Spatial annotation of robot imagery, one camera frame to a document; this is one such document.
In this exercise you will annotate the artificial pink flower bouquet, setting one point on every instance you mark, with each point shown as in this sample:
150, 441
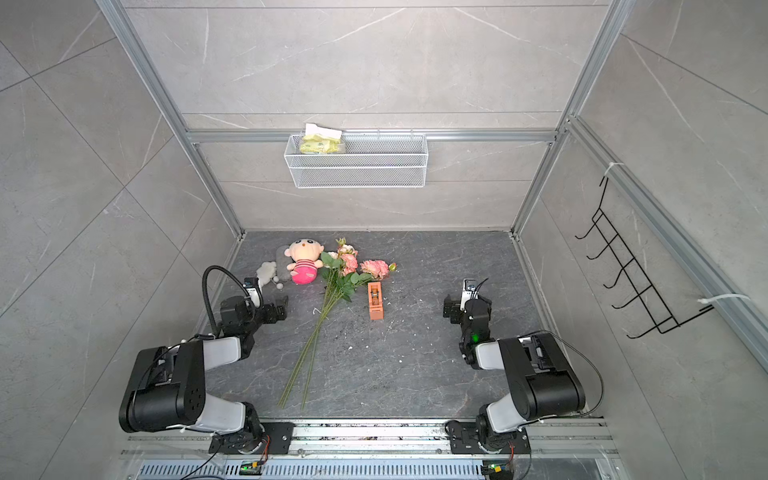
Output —
344, 274

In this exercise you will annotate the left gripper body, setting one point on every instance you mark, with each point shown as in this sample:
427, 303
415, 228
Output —
271, 309

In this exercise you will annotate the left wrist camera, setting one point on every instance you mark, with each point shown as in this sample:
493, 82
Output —
253, 289

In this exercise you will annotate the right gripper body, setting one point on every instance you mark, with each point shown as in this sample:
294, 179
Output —
466, 308

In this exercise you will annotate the small grey plush toy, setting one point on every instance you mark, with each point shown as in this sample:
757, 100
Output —
267, 274

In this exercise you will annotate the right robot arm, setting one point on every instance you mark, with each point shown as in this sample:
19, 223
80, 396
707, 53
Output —
541, 382

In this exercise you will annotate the white wire wall basket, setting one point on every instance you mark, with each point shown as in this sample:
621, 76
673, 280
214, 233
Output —
373, 160

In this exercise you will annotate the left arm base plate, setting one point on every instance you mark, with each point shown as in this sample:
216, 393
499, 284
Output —
273, 437

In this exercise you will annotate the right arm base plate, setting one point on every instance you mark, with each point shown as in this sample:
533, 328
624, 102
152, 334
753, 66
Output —
473, 437

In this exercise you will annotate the pink plush doll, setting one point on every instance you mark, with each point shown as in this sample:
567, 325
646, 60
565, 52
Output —
305, 260

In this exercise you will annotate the yellow green packet in basket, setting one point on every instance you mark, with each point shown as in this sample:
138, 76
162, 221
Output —
321, 140

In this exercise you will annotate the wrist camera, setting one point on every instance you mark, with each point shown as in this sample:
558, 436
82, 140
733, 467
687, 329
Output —
469, 287
253, 289

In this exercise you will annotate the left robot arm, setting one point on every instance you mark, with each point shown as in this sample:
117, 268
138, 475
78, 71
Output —
167, 389

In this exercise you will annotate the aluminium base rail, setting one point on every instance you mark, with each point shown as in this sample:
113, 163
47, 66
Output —
380, 449

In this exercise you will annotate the orange tape dispenser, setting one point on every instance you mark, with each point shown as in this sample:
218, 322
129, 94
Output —
375, 301

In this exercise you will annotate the black wall hook rack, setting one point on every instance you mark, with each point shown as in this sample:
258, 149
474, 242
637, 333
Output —
632, 273

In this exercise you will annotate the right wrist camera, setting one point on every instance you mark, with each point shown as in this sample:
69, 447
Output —
469, 287

